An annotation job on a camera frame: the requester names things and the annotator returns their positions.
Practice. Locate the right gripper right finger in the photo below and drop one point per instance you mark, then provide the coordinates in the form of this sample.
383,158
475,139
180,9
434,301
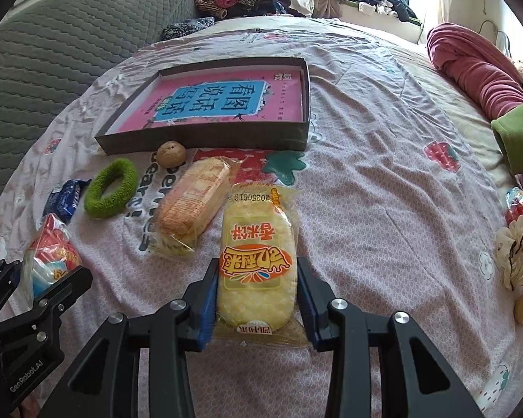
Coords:
415,380

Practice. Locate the yellow rice cracker packet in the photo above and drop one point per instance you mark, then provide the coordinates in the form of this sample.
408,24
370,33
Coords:
258,269

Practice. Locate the grey quilted headboard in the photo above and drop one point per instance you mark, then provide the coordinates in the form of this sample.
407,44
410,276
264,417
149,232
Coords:
52,52

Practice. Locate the orange biscuit packet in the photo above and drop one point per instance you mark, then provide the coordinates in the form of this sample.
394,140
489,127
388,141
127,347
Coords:
186,210

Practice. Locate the pink strawberry bed sheet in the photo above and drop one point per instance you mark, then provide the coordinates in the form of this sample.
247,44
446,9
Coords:
385,225

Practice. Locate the pink rolled blanket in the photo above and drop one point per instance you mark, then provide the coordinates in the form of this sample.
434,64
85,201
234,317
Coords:
478,68

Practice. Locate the small candy packet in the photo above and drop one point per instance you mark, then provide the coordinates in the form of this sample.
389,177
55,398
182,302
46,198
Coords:
514,203

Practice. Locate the brown walnut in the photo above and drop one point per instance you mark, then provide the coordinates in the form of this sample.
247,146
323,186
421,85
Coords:
171,154

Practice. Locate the blue cookie packet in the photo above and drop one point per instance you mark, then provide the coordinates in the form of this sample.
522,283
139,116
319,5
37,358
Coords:
63,201

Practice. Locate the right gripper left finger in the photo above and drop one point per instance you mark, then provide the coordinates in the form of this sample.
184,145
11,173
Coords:
102,381

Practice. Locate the cream scrunchie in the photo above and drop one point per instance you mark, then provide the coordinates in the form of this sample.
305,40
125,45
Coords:
508,256

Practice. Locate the dark patterned pillow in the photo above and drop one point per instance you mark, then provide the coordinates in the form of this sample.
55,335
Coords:
185,28

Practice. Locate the red white snack packet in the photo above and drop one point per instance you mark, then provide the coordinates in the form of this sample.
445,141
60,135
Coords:
49,258

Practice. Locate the dark shallow cardboard box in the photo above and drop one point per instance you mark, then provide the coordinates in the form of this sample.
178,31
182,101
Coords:
244,135

